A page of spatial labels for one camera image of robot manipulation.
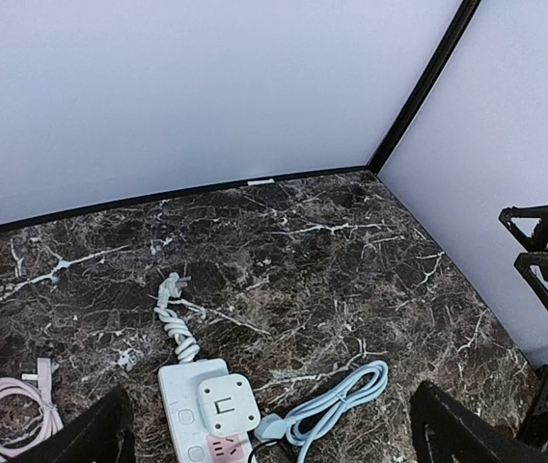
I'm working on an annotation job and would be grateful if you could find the pink coiled cable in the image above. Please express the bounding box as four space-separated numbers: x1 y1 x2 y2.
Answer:
0 357 65 463

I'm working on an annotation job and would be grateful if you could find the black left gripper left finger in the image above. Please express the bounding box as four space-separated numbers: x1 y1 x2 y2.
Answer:
11 387 135 463

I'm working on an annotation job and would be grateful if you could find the light blue coiled cord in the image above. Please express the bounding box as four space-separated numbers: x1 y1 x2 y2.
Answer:
253 359 390 463

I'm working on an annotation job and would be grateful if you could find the white knotted strip cord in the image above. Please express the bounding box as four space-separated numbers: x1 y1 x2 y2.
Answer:
151 272 209 365

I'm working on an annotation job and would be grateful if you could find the white square adapter plug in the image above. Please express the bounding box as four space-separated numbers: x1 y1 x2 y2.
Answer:
197 373 260 437

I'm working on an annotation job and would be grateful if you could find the white long power strip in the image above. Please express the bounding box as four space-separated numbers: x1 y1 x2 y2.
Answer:
158 359 253 463

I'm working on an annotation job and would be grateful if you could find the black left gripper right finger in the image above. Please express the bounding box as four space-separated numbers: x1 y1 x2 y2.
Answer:
410 380 548 462

